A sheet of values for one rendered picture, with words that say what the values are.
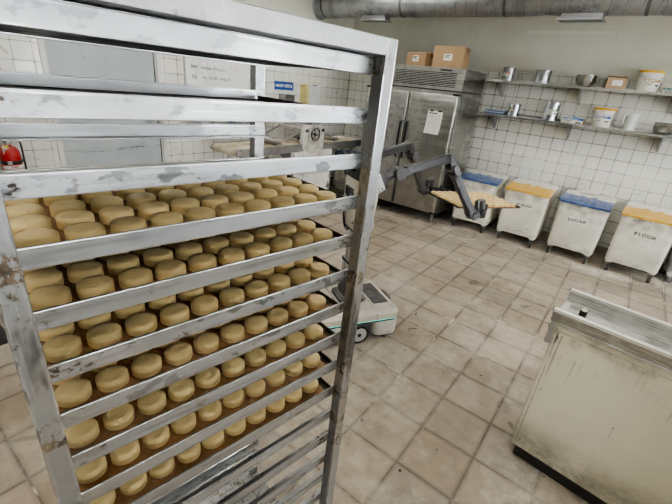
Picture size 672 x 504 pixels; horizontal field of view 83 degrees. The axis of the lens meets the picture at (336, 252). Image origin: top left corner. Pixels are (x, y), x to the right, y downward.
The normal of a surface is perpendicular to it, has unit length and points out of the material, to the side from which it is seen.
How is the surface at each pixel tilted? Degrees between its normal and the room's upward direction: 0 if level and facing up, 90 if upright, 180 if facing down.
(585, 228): 92
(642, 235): 92
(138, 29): 90
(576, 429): 90
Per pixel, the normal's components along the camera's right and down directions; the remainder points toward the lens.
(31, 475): 0.10, -0.91
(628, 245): -0.67, 0.28
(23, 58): 0.79, 0.32
